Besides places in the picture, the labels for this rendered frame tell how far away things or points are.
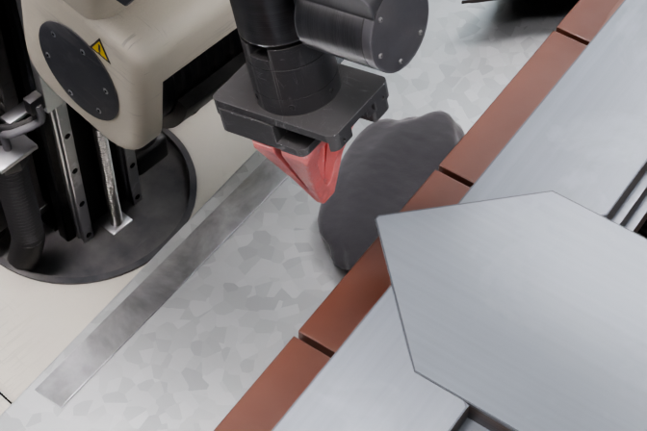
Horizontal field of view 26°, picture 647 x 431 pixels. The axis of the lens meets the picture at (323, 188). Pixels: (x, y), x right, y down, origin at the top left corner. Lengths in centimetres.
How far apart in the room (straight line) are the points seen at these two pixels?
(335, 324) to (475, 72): 43
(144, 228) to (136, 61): 57
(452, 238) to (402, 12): 20
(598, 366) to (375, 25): 27
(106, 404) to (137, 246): 62
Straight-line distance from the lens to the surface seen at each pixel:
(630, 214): 102
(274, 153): 93
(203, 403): 110
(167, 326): 114
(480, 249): 95
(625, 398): 90
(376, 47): 81
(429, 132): 123
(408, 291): 93
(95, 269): 169
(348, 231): 116
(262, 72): 89
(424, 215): 97
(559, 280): 95
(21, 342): 164
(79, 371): 113
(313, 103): 90
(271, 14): 85
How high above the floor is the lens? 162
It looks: 51 degrees down
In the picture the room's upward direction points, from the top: straight up
